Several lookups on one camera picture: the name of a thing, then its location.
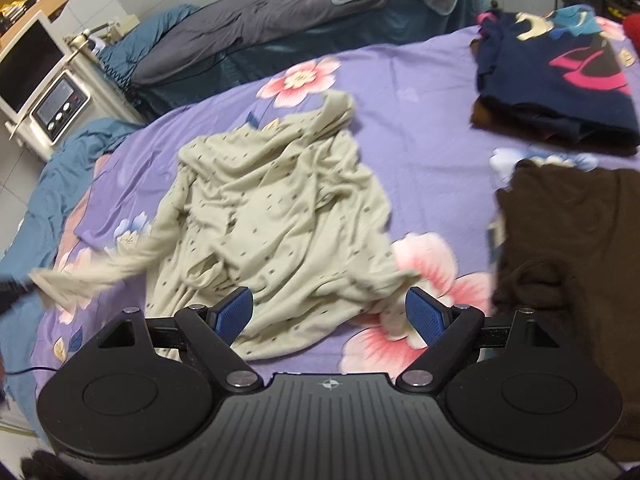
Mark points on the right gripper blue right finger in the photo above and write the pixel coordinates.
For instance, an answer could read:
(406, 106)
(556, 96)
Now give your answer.
(450, 335)

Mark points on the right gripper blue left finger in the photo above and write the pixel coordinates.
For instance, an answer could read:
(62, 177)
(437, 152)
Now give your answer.
(209, 332)

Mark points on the beige polka dot shirt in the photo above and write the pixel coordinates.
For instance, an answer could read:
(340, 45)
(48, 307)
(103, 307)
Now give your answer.
(289, 212)

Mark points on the blue crumpled cloth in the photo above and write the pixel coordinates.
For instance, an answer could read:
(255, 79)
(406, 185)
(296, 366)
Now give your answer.
(62, 183)

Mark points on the dark brown garment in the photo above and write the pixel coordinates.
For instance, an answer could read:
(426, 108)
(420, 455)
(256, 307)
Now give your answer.
(572, 251)

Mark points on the purple floral bed sheet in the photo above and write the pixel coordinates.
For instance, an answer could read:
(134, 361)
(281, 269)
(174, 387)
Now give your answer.
(412, 126)

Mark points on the white appliance with display panel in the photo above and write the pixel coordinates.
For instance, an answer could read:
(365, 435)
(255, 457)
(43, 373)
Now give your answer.
(49, 88)

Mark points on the navy cartoon print folded garment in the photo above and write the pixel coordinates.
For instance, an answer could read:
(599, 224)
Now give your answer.
(555, 78)

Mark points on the grey blanket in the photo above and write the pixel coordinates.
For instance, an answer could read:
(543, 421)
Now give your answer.
(232, 24)

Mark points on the red cloth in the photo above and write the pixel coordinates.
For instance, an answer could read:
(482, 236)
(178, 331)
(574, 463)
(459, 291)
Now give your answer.
(631, 27)

